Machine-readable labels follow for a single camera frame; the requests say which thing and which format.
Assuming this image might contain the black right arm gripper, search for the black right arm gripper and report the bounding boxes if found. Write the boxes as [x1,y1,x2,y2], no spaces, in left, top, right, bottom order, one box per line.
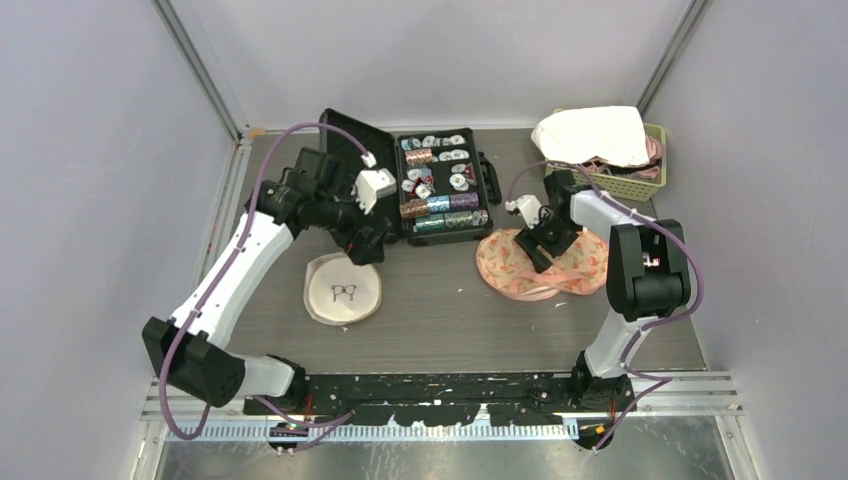
[515,208,580,273]

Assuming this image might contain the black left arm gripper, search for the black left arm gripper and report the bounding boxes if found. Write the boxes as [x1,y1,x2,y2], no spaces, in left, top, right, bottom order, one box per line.
[316,177,391,265]

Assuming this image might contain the floral mesh laundry bag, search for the floral mesh laundry bag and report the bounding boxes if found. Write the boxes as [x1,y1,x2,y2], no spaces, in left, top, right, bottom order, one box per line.
[475,229,609,302]

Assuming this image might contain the white bra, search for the white bra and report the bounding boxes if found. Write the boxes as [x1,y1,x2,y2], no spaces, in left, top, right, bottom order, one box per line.
[531,106,649,168]

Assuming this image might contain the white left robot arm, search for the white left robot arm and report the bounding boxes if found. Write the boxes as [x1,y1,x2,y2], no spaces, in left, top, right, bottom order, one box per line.
[142,148,397,414]

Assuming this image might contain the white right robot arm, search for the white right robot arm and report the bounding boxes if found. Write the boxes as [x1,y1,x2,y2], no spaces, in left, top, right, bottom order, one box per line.
[505,170,692,411]

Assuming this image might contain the black poker chip case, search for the black poker chip case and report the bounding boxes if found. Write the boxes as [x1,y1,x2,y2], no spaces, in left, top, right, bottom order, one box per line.
[319,108,503,246]

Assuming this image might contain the green plastic basket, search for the green plastic basket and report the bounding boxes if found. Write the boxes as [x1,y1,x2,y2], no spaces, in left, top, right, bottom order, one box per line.
[544,119,668,202]

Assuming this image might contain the pink bras in basket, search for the pink bras in basket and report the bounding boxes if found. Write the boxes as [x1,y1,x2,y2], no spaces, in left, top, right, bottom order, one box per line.
[582,135,665,182]

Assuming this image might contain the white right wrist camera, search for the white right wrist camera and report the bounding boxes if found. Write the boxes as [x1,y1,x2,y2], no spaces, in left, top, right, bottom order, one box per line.
[505,195,545,229]

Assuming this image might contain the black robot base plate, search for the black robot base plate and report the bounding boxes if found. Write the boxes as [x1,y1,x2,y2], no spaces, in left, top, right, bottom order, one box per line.
[271,372,634,427]

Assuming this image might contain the aluminium frame rail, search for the aluminium frame rail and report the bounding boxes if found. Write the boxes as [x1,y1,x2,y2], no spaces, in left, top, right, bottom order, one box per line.
[151,0,242,143]

